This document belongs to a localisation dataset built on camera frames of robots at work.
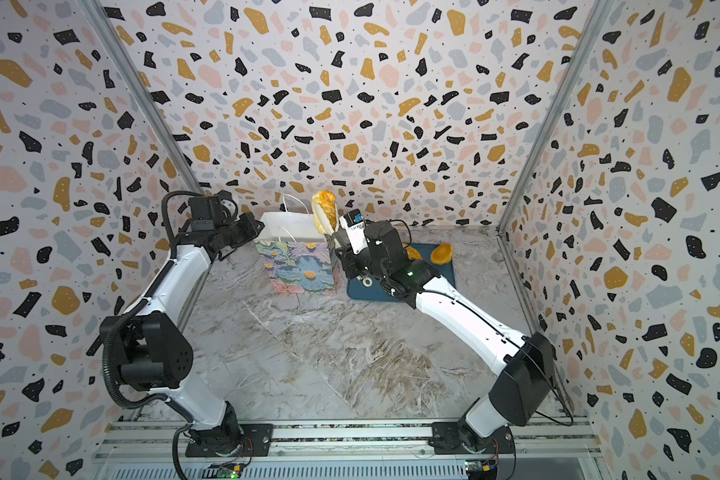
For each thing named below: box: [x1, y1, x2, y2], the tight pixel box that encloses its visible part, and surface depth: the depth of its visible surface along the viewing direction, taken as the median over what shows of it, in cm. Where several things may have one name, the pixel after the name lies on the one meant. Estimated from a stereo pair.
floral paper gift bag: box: [255, 194, 337, 295], surface depth 92 cm
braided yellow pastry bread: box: [312, 190, 339, 233], surface depth 76 cm
